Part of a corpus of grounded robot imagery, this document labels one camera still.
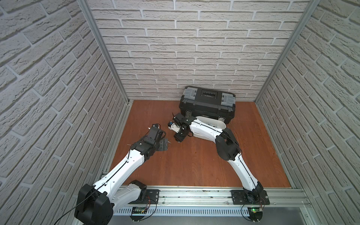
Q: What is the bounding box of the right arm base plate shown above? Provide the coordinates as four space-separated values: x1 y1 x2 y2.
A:
230 189 270 205

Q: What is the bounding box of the controller board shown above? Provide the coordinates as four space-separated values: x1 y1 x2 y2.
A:
131 206 149 217
248 207 263 222

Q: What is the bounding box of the aluminium front rail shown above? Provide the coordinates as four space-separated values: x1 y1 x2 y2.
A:
112 185 311 209

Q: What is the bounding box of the right controller board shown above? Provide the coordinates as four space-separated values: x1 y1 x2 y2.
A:
248 207 263 222

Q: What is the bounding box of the white plastic storage box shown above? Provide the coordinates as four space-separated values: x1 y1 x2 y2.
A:
190 116 227 143

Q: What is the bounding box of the left controller board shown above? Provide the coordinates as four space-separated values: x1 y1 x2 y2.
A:
131 206 149 217

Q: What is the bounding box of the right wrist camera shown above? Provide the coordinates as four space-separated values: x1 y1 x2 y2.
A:
168 121 181 133

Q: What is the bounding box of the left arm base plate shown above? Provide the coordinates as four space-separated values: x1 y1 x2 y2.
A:
133 189 160 204

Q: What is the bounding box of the black plastic toolbox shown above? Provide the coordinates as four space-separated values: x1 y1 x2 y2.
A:
179 86 236 124

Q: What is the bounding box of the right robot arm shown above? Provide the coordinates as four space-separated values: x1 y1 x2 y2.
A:
168 113 263 203

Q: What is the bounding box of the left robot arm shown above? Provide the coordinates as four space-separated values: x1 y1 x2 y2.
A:
74 124 167 225

